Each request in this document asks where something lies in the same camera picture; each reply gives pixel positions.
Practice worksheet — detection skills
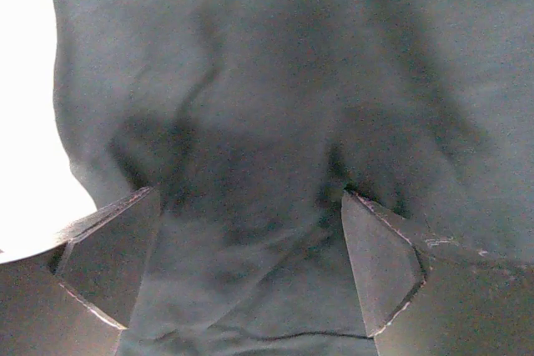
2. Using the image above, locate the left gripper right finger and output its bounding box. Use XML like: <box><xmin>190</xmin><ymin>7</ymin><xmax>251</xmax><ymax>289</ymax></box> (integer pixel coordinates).
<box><xmin>341</xmin><ymin>193</ymin><xmax>533</xmax><ymax>356</ymax></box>

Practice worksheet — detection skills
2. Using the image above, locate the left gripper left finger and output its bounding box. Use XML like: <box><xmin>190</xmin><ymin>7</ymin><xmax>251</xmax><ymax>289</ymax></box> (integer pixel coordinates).
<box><xmin>1</xmin><ymin>188</ymin><xmax>160</xmax><ymax>355</ymax></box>

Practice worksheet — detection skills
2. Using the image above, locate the black t-shirt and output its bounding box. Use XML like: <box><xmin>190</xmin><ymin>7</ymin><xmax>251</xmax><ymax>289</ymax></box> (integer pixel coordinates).
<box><xmin>53</xmin><ymin>0</ymin><xmax>533</xmax><ymax>355</ymax></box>

